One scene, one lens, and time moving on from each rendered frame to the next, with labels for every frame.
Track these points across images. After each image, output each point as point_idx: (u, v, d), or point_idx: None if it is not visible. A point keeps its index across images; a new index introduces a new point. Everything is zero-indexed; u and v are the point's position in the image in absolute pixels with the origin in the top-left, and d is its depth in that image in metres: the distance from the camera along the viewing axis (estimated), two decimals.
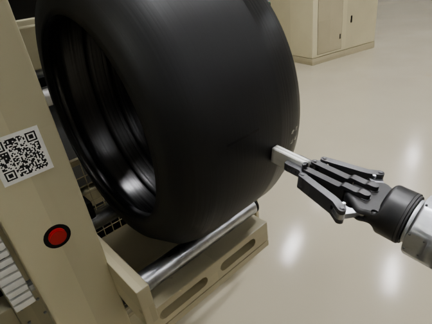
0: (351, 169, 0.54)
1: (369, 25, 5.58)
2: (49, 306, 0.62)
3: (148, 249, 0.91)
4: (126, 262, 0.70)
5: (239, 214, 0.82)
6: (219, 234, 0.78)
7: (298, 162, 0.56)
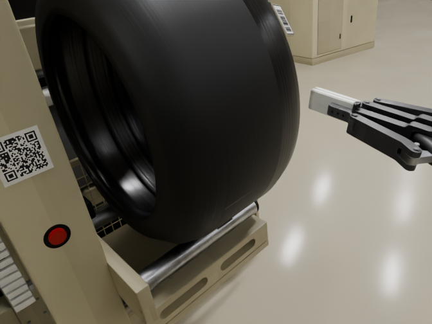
0: (415, 110, 0.43)
1: (369, 25, 5.58)
2: (49, 306, 0.62)
3: (148, 249, 0.91)
4: (126, 262, 0.70)
5: None
6: None
7: (346, 103, 0.45)
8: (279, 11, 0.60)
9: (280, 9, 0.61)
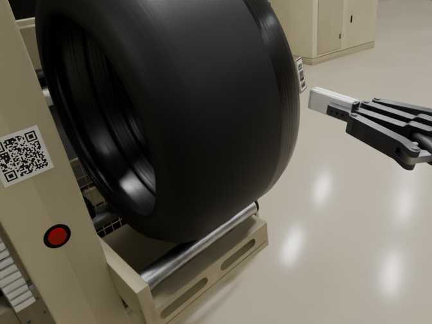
0: (414, 109, 0.43)
1: (369, 25, 5.58)
2: (49, 306, 0.62)
3: (148, 249, 0.91)
4: (126, 262, 0.70)
5: None
6: None
7: (346, 103, 0.45)
8: (299, 65, 0.62)
9: (301, 62, 0.62)
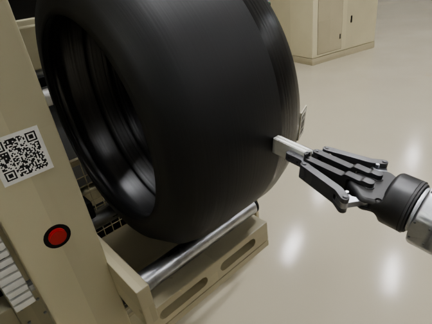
0: (355, 158, 0.53)
1: (369, 25, 5.58)
2: (49, 306, 0.62)
3: (148, 249, 0.91)
4: (126, 262, 0.70)
5: (238, 213, 0.82)
6: (219, 233, 0.78)
7: (300, 152, 0.55)
8: (303, 115, 0.66)
9: (305, 110, 0.66)
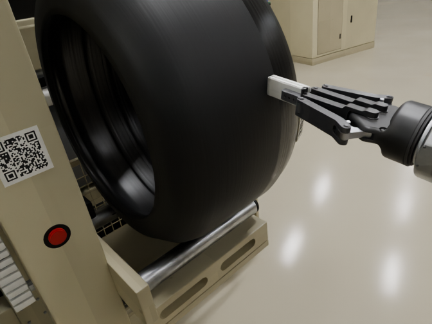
0: (357, 94, 0.48)
1: (369, 25, 5.58)
2: (49, 306, 0.62)
3: (148, 249, 0.91)
4: (126, 262, 0.70)
5: None
6: (217, 229, 0.78)
7: (297, 89, 0.50)
8: None
9: None
